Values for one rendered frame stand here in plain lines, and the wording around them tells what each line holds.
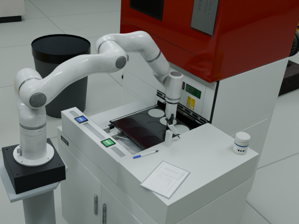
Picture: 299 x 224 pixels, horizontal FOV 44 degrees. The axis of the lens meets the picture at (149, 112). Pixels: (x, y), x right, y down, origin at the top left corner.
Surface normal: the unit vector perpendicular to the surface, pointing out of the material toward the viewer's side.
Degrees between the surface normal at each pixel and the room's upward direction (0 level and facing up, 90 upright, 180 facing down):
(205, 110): 90
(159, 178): 0
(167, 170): 0
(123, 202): 90
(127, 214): 90
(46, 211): 90
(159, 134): 0
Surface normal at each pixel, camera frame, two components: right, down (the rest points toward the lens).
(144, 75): -0.77, 0.27
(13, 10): 0.51, 0.47
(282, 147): 0.07, -0.86
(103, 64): -0.22, 0.59
